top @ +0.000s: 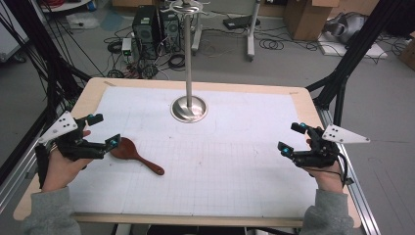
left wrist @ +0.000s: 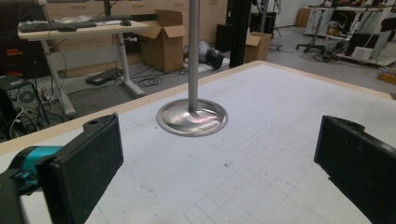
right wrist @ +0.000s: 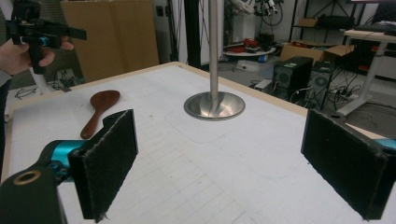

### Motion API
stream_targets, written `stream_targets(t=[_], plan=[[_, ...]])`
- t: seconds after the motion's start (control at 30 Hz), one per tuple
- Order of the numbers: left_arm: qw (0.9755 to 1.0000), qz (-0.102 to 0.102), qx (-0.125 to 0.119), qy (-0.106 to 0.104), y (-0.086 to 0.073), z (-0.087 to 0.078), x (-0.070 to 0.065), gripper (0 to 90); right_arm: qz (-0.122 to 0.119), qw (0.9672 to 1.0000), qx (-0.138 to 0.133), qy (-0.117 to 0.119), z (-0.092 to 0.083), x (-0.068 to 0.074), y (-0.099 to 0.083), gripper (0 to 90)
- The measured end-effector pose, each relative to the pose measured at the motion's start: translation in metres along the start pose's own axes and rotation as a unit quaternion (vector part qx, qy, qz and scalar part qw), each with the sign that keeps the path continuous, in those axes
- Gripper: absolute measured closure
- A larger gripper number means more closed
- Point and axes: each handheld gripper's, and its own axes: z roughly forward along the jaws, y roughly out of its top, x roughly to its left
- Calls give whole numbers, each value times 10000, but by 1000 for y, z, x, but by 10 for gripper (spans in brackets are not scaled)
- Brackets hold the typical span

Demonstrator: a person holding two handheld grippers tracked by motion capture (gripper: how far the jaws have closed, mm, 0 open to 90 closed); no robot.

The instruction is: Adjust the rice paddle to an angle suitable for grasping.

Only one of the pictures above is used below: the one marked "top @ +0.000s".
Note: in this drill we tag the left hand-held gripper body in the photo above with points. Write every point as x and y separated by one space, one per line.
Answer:
62 128

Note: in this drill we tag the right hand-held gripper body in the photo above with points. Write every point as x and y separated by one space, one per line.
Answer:
321 153

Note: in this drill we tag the brown wooden spoon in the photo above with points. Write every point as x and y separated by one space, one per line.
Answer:
125 150

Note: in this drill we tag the metal rack stand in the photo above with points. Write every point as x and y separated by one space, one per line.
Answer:
188 109

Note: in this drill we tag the person's right hand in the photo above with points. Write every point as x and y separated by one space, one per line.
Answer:
328 179

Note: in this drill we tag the person's left hand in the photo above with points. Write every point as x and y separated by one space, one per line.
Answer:
62 169

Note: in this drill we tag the white grid mat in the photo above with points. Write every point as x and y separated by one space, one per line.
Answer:
208 163

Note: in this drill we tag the small white electronics box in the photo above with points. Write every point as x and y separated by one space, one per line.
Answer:
126 46

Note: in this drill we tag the large black computer tower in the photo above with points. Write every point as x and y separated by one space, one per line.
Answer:
145 32

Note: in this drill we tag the long white stand leg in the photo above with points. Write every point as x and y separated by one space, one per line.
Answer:
251 39

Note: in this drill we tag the white foam board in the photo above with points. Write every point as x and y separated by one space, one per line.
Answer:
375 51

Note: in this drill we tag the large cardboard box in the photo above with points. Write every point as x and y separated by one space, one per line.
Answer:
306 19

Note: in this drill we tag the grey bag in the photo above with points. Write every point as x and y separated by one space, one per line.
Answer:
347 27

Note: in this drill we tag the small black computer tower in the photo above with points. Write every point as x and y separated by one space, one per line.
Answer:
171 32

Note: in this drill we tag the white round table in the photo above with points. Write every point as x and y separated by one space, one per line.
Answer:
65 6

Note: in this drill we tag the black flat device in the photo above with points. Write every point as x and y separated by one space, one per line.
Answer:
238 22

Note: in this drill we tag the short white stand leg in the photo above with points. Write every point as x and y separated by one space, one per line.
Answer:
196 39

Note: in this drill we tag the small cardboard box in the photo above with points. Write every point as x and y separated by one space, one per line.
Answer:
409 54

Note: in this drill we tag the aluminium rail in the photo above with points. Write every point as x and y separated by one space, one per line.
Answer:
16 182
362 202

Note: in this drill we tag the black frame struts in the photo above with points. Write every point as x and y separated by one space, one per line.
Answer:
352 55

